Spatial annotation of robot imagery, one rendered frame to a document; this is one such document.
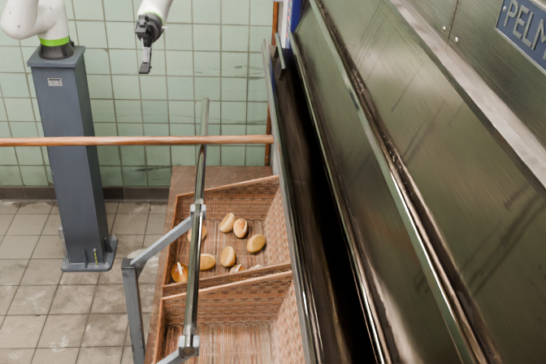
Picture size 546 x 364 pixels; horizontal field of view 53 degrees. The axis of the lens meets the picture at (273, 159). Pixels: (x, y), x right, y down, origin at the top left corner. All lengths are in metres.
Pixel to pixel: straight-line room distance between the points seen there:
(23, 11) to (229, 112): 1.36
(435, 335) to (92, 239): 2.45
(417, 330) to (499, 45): 0.43
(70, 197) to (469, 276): 2.48
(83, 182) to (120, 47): 0.78
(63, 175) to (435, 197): 2.33
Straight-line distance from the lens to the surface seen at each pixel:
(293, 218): 1.18
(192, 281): 1.41
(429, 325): 0.86
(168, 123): 3.33
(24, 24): 2.44
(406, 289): 0.92
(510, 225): 0.63
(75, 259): 3.22
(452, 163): 0.74
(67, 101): 2.66
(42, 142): 1.99
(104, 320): 2.95
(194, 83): 3.20
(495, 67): 0.67
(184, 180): 2.79
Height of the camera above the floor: 2.18
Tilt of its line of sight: 33 degrees down
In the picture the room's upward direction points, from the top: 4 degrees clockwise
